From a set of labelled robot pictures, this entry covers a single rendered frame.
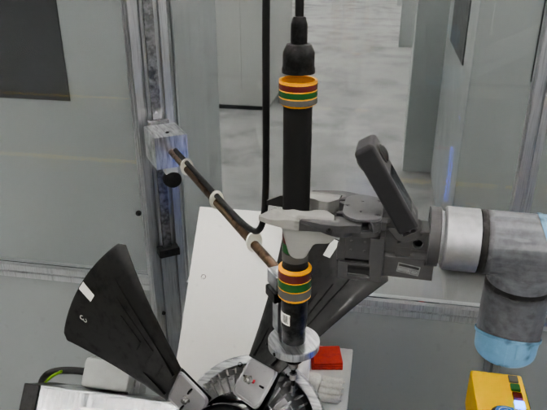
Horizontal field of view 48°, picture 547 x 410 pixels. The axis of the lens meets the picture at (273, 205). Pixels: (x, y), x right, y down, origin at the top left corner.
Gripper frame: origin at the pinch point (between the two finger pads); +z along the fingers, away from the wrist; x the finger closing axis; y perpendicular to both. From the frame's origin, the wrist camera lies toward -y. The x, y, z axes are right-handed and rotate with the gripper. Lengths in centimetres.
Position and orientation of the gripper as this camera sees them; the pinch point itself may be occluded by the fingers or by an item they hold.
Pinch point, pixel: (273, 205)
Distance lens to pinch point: 74.8
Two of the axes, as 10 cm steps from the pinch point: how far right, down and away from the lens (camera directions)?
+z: -9.8, -0.9, 1.9
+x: 2.1, -4.1, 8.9
